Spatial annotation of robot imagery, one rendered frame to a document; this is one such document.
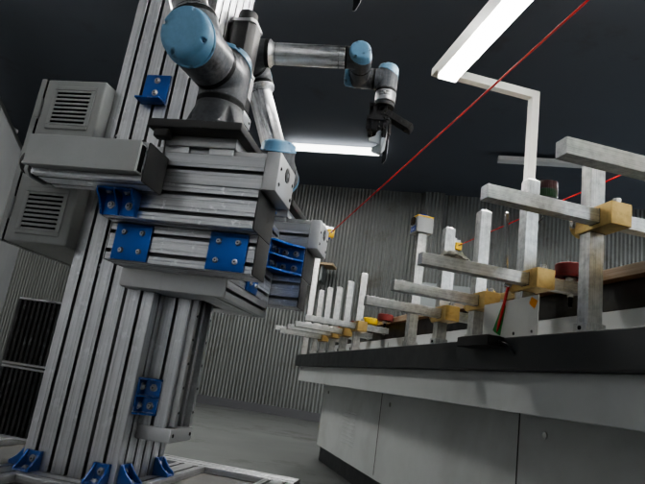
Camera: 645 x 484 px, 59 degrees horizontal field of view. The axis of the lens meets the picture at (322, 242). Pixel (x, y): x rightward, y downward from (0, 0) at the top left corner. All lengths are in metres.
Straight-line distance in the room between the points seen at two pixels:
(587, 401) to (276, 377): 7.30
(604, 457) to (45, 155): 1.45
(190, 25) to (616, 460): 1.37
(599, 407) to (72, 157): 1.19
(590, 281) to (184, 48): 0.99
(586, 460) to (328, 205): 7.42
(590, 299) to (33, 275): 9.73
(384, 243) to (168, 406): 7.16
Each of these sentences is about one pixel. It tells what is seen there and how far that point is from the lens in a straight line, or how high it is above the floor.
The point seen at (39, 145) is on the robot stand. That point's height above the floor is 0.92.
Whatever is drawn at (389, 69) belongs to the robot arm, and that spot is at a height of 1.63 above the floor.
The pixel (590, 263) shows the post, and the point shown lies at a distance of 1.34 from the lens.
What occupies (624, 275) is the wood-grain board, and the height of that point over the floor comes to 0.88.
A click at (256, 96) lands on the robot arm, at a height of 1.48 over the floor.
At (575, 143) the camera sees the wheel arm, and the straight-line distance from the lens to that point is 1.01.
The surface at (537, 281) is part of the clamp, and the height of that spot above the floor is 0.83.
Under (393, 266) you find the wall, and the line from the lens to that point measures 8.37.
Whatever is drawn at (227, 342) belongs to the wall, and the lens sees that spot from 8.68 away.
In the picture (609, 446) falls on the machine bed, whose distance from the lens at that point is 1.59.
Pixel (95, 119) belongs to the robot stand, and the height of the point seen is 1.12.
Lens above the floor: 0.52
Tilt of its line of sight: 14 degrees up
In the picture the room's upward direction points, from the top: 8 degrees clockwise
